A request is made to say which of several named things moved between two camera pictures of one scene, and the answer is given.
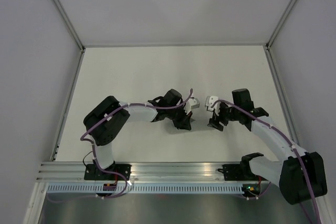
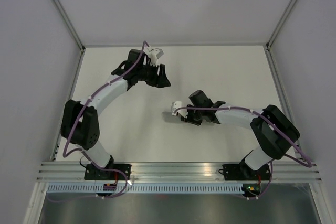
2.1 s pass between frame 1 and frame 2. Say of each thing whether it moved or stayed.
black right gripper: moved
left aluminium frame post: stayed
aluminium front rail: stayed
